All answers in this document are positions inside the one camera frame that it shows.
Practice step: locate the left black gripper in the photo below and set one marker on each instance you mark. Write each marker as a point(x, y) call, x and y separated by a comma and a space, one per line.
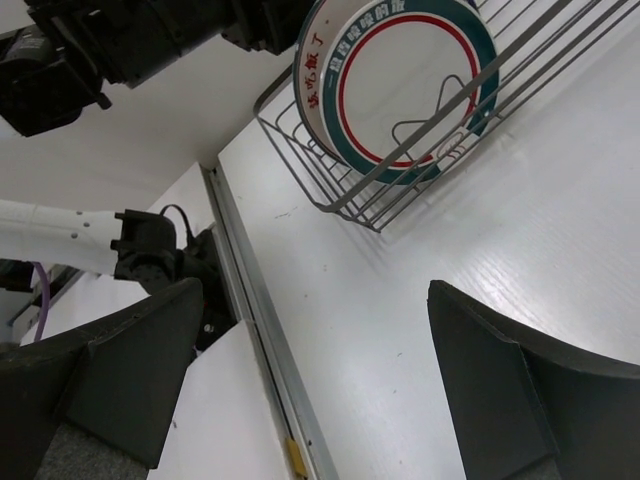
point(55, 67)

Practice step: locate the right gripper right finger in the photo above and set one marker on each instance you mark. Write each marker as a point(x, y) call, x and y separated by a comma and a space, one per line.
point(525, 405)

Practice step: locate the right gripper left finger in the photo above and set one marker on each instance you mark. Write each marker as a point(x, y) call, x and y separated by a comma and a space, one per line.
point(97, 401)

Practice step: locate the orange sunburst white plate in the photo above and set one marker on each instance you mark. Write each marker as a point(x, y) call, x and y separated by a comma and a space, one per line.
point(319, 29)

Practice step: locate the teal red rimmed plate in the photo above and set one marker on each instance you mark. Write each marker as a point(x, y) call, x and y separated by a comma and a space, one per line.
point(391, 66)

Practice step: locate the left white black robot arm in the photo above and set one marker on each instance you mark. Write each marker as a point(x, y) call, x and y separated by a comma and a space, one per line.
point(131, 245)

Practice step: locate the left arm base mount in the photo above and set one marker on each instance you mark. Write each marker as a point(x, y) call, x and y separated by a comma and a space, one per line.
point(205, 300)

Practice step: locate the aluminium front rail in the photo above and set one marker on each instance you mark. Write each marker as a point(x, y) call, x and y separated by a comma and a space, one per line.
point(251, 301)

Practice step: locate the grey wire dish rack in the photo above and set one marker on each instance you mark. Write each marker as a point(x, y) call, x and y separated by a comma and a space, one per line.
point(536, 42)

